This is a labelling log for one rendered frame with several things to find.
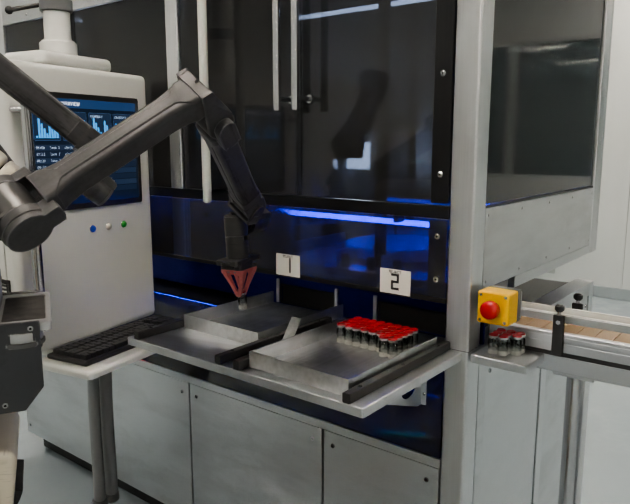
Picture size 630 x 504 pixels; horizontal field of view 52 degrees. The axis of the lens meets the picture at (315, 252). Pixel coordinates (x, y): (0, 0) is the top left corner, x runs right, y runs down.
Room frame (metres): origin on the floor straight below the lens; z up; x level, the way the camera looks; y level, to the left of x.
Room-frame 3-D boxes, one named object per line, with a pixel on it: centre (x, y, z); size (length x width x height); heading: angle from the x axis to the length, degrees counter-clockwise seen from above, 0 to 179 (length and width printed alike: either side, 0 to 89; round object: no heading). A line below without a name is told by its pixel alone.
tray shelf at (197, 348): (1.49, 0.04, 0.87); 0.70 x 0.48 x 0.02; 52
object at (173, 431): (2.42, 0.15, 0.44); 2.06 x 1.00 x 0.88; 52
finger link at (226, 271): (1.58, 0.19, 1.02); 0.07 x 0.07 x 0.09; 61
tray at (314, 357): (1.36, -0.07, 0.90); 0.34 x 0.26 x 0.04; 141
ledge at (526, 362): (1.40, -0.44, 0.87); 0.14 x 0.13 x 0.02; 142
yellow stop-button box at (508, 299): (1.38, -0.41, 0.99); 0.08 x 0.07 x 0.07; 142
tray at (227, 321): (1.65, 0.13, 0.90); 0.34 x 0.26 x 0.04; 142
